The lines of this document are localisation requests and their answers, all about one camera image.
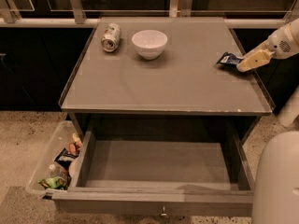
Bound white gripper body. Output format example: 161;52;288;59
267;24;296;59

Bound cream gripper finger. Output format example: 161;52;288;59
244;44;271;60
236;50;274;72

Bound blue rxbar blueberry wrapper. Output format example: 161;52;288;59
218;52;243;66

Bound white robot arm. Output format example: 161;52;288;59
236;19;299;224

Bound grey cabinet with glass top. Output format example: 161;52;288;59
60;17;272;142

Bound grey open top drawer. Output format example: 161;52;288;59
53;132;253;217

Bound metal drawer knob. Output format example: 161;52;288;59
160;206;169;217

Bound white ceramic bowl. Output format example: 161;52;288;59
132;30;168;60

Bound green white soda can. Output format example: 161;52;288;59
101;23;121;52

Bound red snack packet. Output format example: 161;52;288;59
68;143;79;156

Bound black snack packet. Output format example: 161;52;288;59
54;148;77;169

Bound clear plastic bottle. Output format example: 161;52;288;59
49;164;68;179

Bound clear plastic bin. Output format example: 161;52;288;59
26;120;77;197

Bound green snack bag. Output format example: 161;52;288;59
37;176;67;189

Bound metal railing frame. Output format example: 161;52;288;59
1;0;298;23

